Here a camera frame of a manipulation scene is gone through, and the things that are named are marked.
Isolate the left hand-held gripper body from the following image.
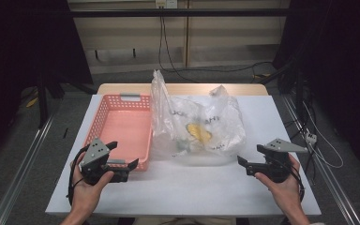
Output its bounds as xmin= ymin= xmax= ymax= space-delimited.
xmin=79 ymin=137 xmax=131 ymax=187

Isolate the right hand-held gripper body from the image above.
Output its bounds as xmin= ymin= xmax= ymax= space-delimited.
xmin=245 ymin=138 xmax=309 ymax=184

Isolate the pink plastic basket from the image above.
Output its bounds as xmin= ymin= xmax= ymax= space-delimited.
xmin=82 ymin=92 xmax=154 ymax=173

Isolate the clear printed plastic bag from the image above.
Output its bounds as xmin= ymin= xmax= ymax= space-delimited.
xmin=149 ymin=68 xmax=248 ymax=167

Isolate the small white-capped bottle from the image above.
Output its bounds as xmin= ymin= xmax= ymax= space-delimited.
xmin=175 ymin=139 xmax=191 ymax=153

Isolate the person's right hand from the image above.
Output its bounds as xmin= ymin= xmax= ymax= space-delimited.
xmin=253 ymin=153 xmax=305 ymax=214

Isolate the person's left hand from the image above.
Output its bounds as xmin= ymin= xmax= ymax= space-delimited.
xmin=69 ymin=152 xmax=115 ymax=219

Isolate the white power strip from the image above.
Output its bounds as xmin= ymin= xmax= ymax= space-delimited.
xmin=304 ymin=131 xmax=319 ymax=145

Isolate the black metal stand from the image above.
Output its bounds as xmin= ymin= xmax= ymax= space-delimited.
xmin=35 ymin=68 xmax=98 ymax=129

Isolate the yellow floor tape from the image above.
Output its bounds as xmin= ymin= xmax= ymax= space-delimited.
xmin=25 ymin=96 xmax=39 ymax=109

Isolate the dark curtain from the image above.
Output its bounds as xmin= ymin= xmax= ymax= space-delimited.
xmin=272 ymin=0 xmax=360 ymax=181
xmin=0 ymin=0 xmax=94 ymax=167

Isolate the black horizontal bar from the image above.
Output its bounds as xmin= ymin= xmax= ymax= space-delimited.
xmin=69 ymin=7 xmax=291 ymax=19

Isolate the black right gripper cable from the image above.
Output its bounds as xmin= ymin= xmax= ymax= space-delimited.
xmin=288 ymin=168 xmax=306 ymax=204

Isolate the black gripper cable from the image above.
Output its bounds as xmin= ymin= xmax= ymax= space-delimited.
xmin=66 ymin=144 xmax=90 ymax=206
xmin=288 ymin=168 xmax=306 ymax=204

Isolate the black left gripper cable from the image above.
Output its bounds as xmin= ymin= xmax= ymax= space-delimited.
xmin=66 ymin=144 xmax=90 ymax=206

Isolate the white cable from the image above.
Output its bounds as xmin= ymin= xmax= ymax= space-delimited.
xmin=301 ymin=99 xmax=345 ymax=170

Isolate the aluminium floor rail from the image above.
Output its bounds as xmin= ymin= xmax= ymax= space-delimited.
xmin=280 ymin=93 xmax=360 ymax=225
xmin=0 ymin=114 xmax=56 ymax=225

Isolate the black floor cable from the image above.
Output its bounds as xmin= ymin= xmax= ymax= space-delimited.
xmin=168 ymin=61 xmax=275 ymax=75

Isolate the black hanging cable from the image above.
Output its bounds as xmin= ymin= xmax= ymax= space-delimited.
xmin=157 ymin=15 xmax=199 ymax=83

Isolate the white wall socket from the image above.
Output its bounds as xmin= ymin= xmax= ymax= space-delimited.
xmin=155 ymin=0 xmax=179 ymax=9

